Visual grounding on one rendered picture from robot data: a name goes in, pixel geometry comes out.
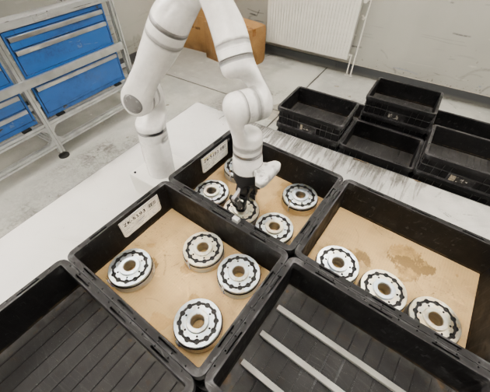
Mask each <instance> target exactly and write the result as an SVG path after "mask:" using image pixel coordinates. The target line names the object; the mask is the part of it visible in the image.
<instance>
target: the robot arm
mask: <svg viewBox="0 0 490 392"><path fill-rule="evenodd" d="M201 8H202V9H203V12H204V14H205V18H206V20H207V23H208V27H209V29H210V32H211V35H212V39H213V43H214V46H215V51H216V54H217V58H218V61H219V66H220V69H221V72H222V75H223V76H224V77H225V78H227V79H241V80H242V81H243V82H244V83H245V84H246V86H247V88H246V89H240V90H237V91H234V92H231V93H228V94H227V95H226V96H225V98H224V100H223V102H222V111H223V113H224V116H225V118H226V121H227V123H228V125H229V129H230V132H231V135H232V139H233V179H234V180H235V181H236V193H235V194H234V195H232V194H231V195H230V196H229V199H230V201H231V203H232V205H233V207H235V208H238V209H239V212H245V211H246V209H247V201H248V200H249V198H252V199H254V200H255V201H256V194H257V190H260V189H261V188H263V187H265V186H266V185H267V184H268V183H269V182H270V181H271V180H272V179H273V178H274V177H275V176H276V175H277V173H278V172H279V171H280V168H281V163H280V162H278V161H271V162H268V163H264V162H263V155H262V146H263V134H262V131H261V129H260V128H258V127H256V126H253V125H248V124H251V123H254V122H256V121H261V120H264V119H266V118H268V117H269V116H270V115H271V112H272V110H273V99H272V95H271V93H270V90H269V88H268V87H267V85H266V83H265V81H264V79H263V77H262V75H261V73H260V71H259V69H258V67H257V65H256V62H255V60H254V55H253V51H252V47H251V44H250V38H249V34H248V32H247V27H246V24H245V22H244V20H243V17H242V16H241V14H240V11H239V9H238V8H237V6H236V4H235V2H234V1H233V0H156V1H155V2H154V4H153V5H152V8H151V9H150V12H149V16H148V19H147V21H146V24H145V28H144V31H143V34H142V38H141V41H140V44H139V47H138V51H137V54H136V57H135V62H134V64H133V67H132V70H131V72H130V74H129V76H128V78H127V80H126V82H125V84H124V86H123V88H122V90H121V102H122V105H123V107H124V108H125V110H126V111H127V112H128V113H129V114H131V115H133V116H136V117H137V118H136V120H135V129H136V131H137V135H138V140H139V142H140V145H141V151H142V155H143V158H144V161H145V166H146V169H147V170H148V172H149V175H150V176H151V177H152V178H155V179H164V178H167V177H169V175H170V174H172V173H173V172H174V171H175V167H174V163H173V156H172V152H171V148H170V140H169V136H168V132H167V128H166V119H167V115H166V104H165V98H164V94H163V89H162V87H161V85H160V84H159V83H160V81H161V80H162V78H163V77H164V75H165V74H166V73H167V72H168V71H169V69H170V68H171V66H172V65H173V63H174V62H175V61H176V59H177V57H178V56H179V54H180V52H181V51H182V49H183V47H184V44H185V42H186V40H187V37H188V35H189V33H190V31H191V27H192V26H193V24H194V21H195V20H196V18H197V16H198V13H199V11H200V9H201ZM241 199H242V200H243V202H242V201H241Z"/></svg>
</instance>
